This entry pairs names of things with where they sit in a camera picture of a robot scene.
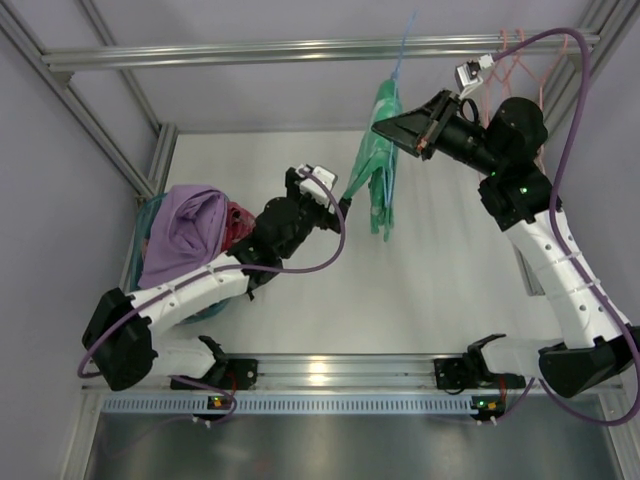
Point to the left aluminium frame posts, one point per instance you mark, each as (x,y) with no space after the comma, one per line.
(19,34)

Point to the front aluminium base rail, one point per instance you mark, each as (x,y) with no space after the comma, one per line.
(341,373)

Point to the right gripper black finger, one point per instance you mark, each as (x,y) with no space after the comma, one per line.
(433,109)
(405,132)

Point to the pink wire hanger left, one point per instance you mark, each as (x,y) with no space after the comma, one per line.
(485,99)

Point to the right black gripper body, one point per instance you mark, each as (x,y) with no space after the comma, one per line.
(436,124)

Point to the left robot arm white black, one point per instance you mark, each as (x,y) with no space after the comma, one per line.
(126,339)

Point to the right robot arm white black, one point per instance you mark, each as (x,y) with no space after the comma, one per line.
(517,195)

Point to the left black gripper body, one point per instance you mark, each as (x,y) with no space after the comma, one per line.
(310,208)

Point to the green white patterned trousers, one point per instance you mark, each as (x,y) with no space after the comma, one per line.
(376,162)

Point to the aluminium hanging rail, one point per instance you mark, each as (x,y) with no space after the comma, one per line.
(278,52)

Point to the teal laundry basket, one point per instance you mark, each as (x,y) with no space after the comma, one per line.
(142,232)

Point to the pink wire hanger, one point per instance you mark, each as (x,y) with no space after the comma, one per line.
(542,82)
(485,99)
(508,70)

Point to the blue wire hanger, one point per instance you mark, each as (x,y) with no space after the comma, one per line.
(397,75)

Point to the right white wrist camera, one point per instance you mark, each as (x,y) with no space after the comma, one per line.
(468,76)

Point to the pink red garment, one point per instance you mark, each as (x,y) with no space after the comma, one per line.
(239,223)

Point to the purple garment in basket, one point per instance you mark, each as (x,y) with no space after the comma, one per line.
(187,233)

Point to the pink wire hanger middle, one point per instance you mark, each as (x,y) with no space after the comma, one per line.
(508,70)

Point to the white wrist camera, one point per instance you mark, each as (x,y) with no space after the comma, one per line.
(315,182)
(468,76)

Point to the pink wire hanger right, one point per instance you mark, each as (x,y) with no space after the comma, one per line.
(542,82)

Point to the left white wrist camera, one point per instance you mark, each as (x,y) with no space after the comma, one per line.
(315,182)

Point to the slotted grey cable duct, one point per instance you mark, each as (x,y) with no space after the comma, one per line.
(430,404)

